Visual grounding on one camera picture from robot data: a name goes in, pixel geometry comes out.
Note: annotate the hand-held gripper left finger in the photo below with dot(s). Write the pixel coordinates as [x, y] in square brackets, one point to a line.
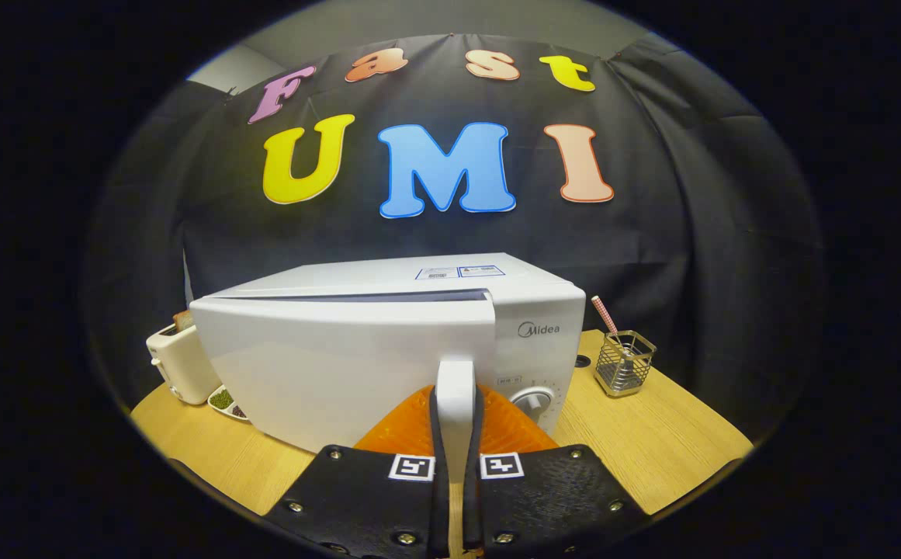
[440, 497]

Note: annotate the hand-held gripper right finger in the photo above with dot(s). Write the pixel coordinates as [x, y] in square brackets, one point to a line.
[472, 497]

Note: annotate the white dish of beans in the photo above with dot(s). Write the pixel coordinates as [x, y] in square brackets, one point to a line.
[223, 400]

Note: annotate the pink striped straw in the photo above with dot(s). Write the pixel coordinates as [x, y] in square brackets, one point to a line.
[604, 314]

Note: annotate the white microwave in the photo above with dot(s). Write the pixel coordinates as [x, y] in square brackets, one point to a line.
[341, 365]

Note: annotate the cream toaster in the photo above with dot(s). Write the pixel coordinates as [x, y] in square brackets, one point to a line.
[178, 365]

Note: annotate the toast slice in toaster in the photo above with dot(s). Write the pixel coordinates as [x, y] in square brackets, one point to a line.
[182, 321]

